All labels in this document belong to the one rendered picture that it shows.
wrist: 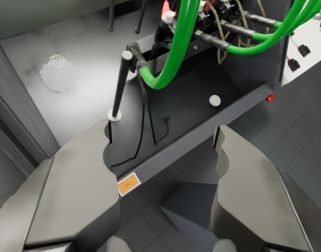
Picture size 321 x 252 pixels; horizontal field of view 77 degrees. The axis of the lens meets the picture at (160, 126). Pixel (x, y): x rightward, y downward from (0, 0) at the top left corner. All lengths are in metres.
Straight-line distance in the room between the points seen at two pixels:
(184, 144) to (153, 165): 0.10
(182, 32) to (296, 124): 2.15
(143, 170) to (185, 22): 0.37
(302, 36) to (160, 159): 0.66
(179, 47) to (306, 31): 0.78
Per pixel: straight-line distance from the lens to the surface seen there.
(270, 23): 0.59
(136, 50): 0.35
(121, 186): 0.46
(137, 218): 1.47
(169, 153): 0.50
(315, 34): 0.96
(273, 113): 2.13
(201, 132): 0.55
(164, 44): 0.48
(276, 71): 0.71
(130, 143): 0.61
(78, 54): 0.70
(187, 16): 0.17
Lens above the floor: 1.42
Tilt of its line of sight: 69 degrees down
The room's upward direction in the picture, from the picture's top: 49 degrees clockwise
